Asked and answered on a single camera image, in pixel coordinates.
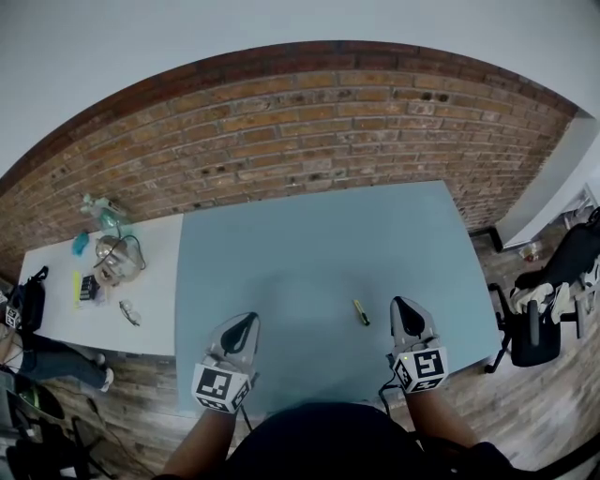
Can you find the thin yellow object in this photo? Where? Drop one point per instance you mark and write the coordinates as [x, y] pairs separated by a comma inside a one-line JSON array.
[[76, 288]]

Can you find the eyeglasses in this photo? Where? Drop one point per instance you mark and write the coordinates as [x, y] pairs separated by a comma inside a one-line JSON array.
[[130, 313]]

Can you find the yellow black utility knife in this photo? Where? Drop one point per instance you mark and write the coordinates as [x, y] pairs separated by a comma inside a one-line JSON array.
[[362, 313]]

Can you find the person's torso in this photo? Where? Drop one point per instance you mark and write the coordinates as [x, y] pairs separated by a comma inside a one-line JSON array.
[[328, 445]]

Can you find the light blue table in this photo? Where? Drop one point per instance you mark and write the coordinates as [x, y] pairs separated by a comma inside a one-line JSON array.
[[319, 253]]

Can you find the white garment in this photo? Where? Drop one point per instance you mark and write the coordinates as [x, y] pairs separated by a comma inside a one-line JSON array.
[[529, 295]]

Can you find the small teal object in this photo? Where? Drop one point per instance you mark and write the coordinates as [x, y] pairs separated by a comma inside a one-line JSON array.
[[80, 243]]

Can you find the green spray bottle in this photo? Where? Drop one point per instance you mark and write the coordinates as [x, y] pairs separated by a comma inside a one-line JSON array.
[[110, 218]]

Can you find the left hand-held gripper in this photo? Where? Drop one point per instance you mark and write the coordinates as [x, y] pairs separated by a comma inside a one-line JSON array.
[[218, 386]]

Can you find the person's left forearm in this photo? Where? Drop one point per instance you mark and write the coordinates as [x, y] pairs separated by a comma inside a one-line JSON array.
[[201, 445]]

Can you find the steel kettle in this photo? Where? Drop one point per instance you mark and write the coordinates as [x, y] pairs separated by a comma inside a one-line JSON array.
[[112, 255]]

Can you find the black chair with clothes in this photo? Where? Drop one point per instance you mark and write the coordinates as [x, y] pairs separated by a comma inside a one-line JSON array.
[[539, 342]]

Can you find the long white table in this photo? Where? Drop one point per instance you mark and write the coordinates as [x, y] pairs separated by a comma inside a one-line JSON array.
[[154, 290]]

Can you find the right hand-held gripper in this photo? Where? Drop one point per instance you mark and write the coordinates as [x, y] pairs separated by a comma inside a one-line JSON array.
[[424, 368]]

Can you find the small clear container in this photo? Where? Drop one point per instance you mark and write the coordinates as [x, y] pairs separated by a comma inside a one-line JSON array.
[[529, 253]]

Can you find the black green bag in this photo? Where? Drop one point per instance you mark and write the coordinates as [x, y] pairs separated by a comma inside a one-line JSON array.
[[37, 400]]

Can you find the small black box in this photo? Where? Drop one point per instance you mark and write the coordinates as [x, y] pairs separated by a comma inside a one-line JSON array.
[[88, 287]]

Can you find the person's right forearm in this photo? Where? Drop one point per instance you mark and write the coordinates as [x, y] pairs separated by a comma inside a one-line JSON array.
[[440, 422]]

